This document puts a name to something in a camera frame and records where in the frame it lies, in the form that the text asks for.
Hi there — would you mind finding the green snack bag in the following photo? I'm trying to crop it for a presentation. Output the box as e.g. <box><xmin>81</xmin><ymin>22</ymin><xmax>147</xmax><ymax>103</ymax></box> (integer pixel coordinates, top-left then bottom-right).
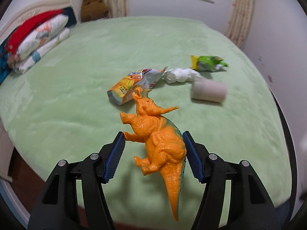
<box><xmin>191</xmin><ymin>55</ymin><xmax>229</xmax><ymax>72</ymax></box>

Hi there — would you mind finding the bed with green blanket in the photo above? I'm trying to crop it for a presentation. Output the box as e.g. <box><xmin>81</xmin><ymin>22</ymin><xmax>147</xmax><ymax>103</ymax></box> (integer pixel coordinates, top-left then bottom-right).
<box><xmin>0</xmin><ymin>16</ymin><xmax>292</xmax><ymax>224</ymax></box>

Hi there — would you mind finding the brown plush toy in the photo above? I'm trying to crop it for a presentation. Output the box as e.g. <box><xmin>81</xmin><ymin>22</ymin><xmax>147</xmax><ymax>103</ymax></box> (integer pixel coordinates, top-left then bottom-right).
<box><xmin>80</xmin><ymin>0</ymin><xmax>110</xmax><ymax>23</ymax></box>

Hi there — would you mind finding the orange snack bag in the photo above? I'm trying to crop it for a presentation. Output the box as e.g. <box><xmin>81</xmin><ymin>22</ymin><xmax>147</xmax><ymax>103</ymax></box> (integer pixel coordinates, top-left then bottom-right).
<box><xmin>107</xmin><ymin>67</ymin><xmax>168</xmax><ymax>105</ymax></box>

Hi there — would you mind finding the white crumpled tissue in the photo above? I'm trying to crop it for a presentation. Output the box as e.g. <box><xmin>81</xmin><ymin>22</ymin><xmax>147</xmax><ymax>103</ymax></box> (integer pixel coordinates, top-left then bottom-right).
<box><xmin>163</xmin><ymin>68</ymin><xmax>202</xmax><ymax>85</ymax></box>

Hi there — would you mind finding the red pillow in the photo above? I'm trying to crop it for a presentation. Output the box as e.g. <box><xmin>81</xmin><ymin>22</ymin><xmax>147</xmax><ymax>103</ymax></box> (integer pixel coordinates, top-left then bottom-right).
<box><xmin>1</xmin><ymin>10</ymin><xmax>64</xmax><ymax>55</ymax></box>

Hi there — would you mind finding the cream nightstand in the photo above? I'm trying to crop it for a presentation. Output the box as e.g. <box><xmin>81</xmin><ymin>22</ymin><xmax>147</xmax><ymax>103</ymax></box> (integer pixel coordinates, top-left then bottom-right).
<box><xmin>0</xmin><ymin>122</ymin><xmax>13</xmax><ymax>182</ymax></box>

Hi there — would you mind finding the orange dinosaur toy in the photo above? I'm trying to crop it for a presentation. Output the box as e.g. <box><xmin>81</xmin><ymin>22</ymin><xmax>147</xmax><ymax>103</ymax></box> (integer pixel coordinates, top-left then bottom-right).
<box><xmin>119</xmin><ymin>88</ymin><xmax>187</xmax><ymax>222</ymax></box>

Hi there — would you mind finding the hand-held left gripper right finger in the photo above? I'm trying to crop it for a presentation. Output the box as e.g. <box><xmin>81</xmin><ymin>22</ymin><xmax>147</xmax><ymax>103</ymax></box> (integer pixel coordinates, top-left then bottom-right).
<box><xmin>182</xmin><ymin>131</ymin><xmax>281</xmax><ymax>230</ymax></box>

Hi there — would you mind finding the cream headboard with blue padding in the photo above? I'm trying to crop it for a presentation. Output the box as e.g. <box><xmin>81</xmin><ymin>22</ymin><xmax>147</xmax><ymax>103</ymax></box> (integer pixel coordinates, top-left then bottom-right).
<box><xmin>0</xmin><ymin>0</ymin><xmax>78</xmax><ymax>82</ymax></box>

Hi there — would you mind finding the white paper roll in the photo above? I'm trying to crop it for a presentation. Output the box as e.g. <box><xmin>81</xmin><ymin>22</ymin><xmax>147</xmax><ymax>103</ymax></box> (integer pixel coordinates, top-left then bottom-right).
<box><xmin>191</xmin><ymin>80</ymin><xmax>228</xmax><ymax>103</ymax></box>

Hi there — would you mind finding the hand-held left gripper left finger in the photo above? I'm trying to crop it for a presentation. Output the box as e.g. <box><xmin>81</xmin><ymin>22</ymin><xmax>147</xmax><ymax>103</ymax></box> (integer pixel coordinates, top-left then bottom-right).
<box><xmin>27</xmin><ymin>131</ymin><xmax>126</xmax><ymax>230</ymax></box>

